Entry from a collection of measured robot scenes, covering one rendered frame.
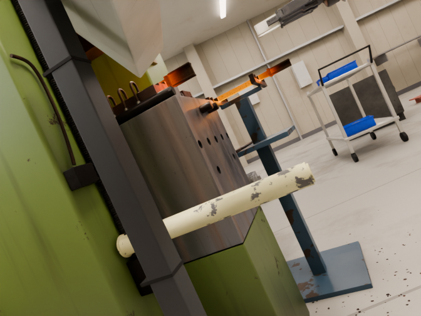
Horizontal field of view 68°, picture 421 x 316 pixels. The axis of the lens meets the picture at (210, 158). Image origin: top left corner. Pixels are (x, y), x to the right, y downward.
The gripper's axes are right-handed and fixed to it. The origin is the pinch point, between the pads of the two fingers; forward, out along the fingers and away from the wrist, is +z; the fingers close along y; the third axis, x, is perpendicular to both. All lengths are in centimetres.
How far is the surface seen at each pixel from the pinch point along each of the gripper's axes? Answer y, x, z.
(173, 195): -16, -33, 42
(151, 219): -59, -32, 25
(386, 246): 57, -100, -9
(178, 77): -0.8, -0.4, 30.8
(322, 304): 25, -100, 24
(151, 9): -54, -5, 14
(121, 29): -59, -8, 17
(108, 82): 22, 19, 67
